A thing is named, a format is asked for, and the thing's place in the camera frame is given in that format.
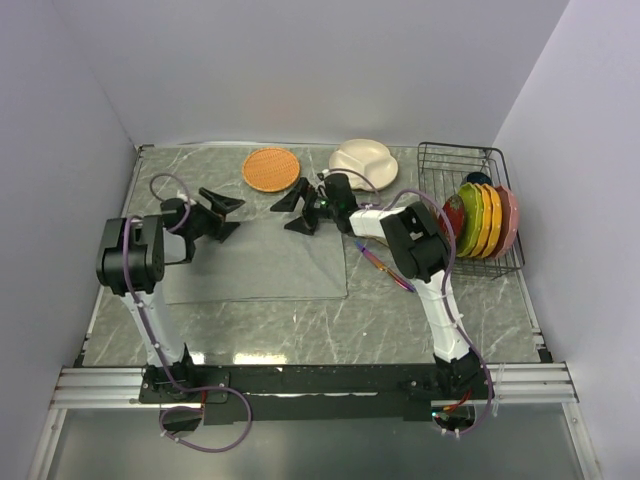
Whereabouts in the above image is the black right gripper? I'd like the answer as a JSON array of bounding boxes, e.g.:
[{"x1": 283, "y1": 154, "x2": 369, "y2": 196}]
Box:
[{"x1": 272, "y1": 179, "x2": 339, "y2": 237}]

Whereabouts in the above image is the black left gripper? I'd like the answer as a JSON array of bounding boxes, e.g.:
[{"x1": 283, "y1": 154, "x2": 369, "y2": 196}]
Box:
[{"x1": 184, "y1": 188, "x2": 244, "y2": 243}]

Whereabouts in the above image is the grey cloth napkin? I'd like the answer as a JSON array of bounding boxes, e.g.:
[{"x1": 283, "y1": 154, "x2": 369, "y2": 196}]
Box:
[{"x1": 162, "y1": 219, "x2": 347, "y2": 304}]

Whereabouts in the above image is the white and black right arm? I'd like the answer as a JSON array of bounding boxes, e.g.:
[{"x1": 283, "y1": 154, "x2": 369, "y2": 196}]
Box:
[{"x1": 270, "y1": 171, "x2": 493, "y2": 399}]

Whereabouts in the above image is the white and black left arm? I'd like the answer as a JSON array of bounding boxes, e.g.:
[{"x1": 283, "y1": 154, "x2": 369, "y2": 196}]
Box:
[{"x1": 96, "y1": 188, "x2": 245, "y2": 402}]

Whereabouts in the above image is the orange woven round coaster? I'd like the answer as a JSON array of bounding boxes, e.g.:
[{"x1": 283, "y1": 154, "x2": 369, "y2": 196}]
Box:
[{"x1": 242, "y1": 147, "x2": 301, "y2": 193}]

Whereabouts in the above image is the gold spoon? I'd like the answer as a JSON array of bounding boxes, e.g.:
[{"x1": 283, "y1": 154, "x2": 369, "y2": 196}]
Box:
[{"x1": 370, "y1": 237, "x2": 388, "y2": 248}]

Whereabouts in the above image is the cream divided plate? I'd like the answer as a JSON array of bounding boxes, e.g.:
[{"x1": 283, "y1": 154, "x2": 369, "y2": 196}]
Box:
[{"x1": 328, "y1": 139, "x2": 399, "y2": 192}]

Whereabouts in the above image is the iridescent purple knife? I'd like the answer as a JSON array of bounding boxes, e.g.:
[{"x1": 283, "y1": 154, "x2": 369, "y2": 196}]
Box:
[{"x1": 354, "y1": 241, "x2": 416, "y2": 293}]

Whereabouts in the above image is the red patterned plate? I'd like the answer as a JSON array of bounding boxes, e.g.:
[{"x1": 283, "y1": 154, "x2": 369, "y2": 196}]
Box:
[{"x1": 443, "y1": 194, "x2": 466, "y2": 242}]

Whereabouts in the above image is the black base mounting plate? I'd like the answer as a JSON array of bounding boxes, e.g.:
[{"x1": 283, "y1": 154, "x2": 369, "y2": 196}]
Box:
[{"x1": 139, "y1": 362, "x2": 493, "y2": 425}]

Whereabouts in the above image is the green scalloped plate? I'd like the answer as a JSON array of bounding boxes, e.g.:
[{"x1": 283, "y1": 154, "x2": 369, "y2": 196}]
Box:
[{"x1": 457, "y1": 183, "x2": 484, "y2": 257}]

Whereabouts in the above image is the dark blue bowl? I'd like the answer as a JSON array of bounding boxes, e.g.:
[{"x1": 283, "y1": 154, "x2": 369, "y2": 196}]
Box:
[{"x1": 464, "y1": 171, "x2": 493, "y2": 186}]

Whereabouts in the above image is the yellow scalloped plate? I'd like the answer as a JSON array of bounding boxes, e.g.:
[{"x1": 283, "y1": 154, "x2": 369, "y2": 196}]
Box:
[{"x1": 470, "y1": 184, "x2": 492, "y2": 258}]

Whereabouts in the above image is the orange scalloped plate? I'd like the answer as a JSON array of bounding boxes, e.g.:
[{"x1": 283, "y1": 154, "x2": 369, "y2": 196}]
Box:
[{"x1": 486, "y1": 187, "x2": 502, "y2": 257}]

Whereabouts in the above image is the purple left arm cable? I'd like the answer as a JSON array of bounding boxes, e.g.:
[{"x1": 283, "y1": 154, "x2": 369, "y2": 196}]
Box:
[{"x1": 122, "y1": 172, "x2": 254, "y2": 455}]

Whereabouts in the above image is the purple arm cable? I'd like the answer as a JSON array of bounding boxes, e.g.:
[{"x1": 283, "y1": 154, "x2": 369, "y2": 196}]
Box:
[
  {"x1": 319, "y1": 168, "x2": 499, "y2": 439},
  {"x1": 122, "y1": 172, "x2": 254, "y2": 455}
]

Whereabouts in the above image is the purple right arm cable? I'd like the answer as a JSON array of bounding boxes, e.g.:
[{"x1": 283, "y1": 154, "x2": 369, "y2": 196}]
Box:
[{"x1": 319, "y1": 168, "x2": 499, "y2": 439}]

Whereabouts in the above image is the black wire dish rack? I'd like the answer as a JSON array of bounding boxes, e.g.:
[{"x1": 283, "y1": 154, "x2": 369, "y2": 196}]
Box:
[{"x1": 417, "y1": 142, "x2": 525, "y2": 278}]

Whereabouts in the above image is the aluminium frame rail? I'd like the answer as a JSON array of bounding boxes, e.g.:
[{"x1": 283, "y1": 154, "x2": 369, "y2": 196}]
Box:
[{"x1": 49, "y1": 363, "x2": 578, "y2": 409}]

